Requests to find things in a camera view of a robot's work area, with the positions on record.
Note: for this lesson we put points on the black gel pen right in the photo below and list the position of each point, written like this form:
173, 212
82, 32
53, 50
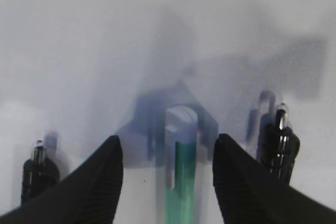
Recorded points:
280, 146

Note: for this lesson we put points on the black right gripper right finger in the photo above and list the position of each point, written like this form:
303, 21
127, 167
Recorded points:
246, 193

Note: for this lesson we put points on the black gel pen middle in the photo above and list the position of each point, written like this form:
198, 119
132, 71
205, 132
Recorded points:
39, 173

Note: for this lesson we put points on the teal green pen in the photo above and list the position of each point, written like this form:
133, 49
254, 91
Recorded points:
180, 135

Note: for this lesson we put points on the black gel pen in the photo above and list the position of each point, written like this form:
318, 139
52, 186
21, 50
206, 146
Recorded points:
39, 173
280, 146

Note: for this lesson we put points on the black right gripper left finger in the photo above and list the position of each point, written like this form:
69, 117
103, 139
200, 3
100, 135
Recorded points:
90, 194

